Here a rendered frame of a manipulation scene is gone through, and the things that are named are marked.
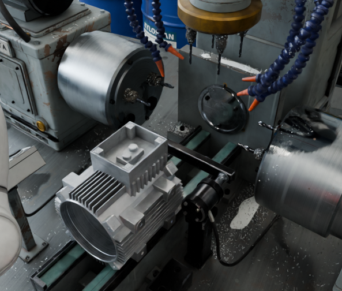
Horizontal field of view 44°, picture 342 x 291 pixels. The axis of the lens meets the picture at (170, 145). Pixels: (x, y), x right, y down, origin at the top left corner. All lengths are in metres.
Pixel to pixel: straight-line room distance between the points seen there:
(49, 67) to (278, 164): 0.68
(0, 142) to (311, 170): 0.56
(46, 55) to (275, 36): 0.60
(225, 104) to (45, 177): 0.57
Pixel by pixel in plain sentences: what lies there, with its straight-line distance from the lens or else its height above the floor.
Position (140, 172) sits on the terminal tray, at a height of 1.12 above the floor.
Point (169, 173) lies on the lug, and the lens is 0.88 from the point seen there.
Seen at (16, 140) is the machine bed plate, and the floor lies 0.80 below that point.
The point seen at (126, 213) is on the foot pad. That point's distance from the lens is 0.82.
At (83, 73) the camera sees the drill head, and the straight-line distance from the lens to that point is 1.14.
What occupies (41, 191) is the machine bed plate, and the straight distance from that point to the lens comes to 1.28.
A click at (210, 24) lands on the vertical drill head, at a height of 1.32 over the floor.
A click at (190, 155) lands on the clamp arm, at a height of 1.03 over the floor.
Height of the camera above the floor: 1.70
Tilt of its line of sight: 41 degrees down
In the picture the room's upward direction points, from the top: straight up
